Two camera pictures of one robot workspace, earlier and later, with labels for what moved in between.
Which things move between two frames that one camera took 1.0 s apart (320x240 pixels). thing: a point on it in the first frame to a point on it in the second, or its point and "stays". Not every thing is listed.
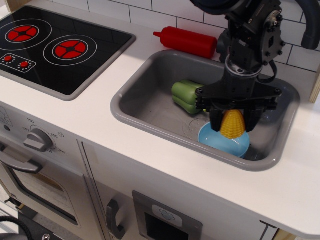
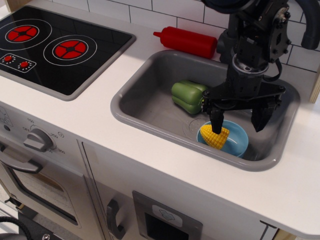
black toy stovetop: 59,55 stays
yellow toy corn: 232,125 to 217,140
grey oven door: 61,199 stays
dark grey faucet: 310,39 stays
